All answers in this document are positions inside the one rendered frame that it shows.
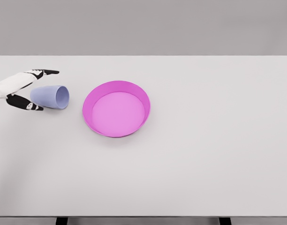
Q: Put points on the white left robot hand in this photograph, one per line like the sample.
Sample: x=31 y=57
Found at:
x=19 y=80

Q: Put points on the lavender blue cup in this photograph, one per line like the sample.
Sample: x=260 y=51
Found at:
x=46 y=96

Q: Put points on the pink round plate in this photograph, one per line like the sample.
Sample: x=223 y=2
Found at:
x=116 y=110

